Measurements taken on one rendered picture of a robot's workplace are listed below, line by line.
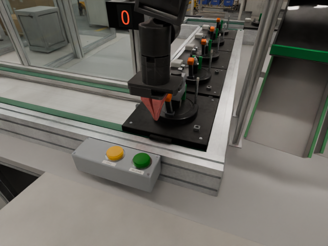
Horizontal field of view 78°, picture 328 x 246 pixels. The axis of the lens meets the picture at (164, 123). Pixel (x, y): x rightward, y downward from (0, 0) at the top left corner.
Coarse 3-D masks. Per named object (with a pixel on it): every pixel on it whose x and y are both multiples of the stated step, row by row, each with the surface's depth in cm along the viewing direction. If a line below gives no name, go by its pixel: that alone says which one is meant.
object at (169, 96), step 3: (168, 96) 50; (171, 96) 51; (165, 99) 50; (168, 99) 50; (165, 102) 52; (168, 102) 52; (165, 105) 54; (168, 105) 53; (171, 105) 54; (168, 108) 54; (171, 108) 55; (168, 111) 56; (171, 111) 56
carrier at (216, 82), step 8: (192, 56) 80; (200, 56) 80; (176, 64) 89; (184, 64) 83; (200, 64) 81; (184, 72) 80; (200, 72) 80; (208, 72) 80; (224, 72) 85; (192, 80) 75; (200, 80) 75; (208, 80) 77; (216, 80) 79; (224, 80) 82; (192, 88) 74; (200, 88) 74; (216, 88) 74; (208, 96) 71; (216, 96) 70
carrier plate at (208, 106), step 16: (192, 96) 69; (144, 112) 62; (208, 112) 62; (128, 128) 56; (144, 128) 55; (160, 128) 55; (176, 128) 55; (192, 128) 55; (208, 128) 55; (192, 144) 52
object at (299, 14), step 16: (288, 0) 40; (304, 0) 44; (320, 0) 43; (288, 16) 42; (304, 16) 41; (320, 16) 41; (288, 32) 40; (304, 32) 39; (320, 32) 39; (272, 48) 37; (288, 48) 36; (304, 48) 35; (320, 48) 37
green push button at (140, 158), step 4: (136, 156) 47; (140, 156) 47; (144, 156) 47; (148, 156) 47; (136, 160) 46; (140, 160) 46; (144, 160) 46; (148, 160) 46; (136, 164) 45; (140, 164) 45; (144, 164) 45; (148, 164) 46
